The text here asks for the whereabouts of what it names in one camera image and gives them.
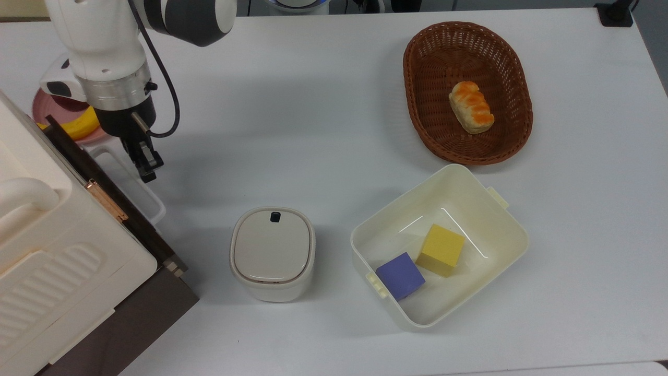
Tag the cream plastic storage box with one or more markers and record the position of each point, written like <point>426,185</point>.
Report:
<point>57,271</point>

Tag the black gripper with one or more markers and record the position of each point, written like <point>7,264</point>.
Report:
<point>122,120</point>

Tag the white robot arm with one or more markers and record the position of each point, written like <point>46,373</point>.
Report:
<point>99,36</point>

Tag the brown wicker basket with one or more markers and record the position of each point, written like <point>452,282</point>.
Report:
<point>443,130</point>

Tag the yellow banana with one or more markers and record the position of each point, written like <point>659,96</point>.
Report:
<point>82,125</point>

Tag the purple cube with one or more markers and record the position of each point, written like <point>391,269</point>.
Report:
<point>401,275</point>

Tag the yellow cube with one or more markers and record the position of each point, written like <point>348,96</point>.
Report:
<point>441,249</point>

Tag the copper latch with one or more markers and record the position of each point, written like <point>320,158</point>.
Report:
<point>107,201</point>

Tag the dark brown cabinet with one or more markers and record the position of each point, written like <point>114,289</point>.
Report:
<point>135,324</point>

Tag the light wooden desk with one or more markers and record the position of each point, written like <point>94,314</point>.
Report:
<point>23,9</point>

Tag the white lidded bin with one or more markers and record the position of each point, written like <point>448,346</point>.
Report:
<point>272,253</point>

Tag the pink plate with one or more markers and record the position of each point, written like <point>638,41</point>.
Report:
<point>52,107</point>

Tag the bread loaf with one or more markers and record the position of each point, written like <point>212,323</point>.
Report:
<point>471,107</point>

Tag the black table clamp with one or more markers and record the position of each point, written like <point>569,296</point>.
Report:
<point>616,14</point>

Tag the cream plastic tub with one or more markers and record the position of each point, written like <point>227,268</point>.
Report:
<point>469,209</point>

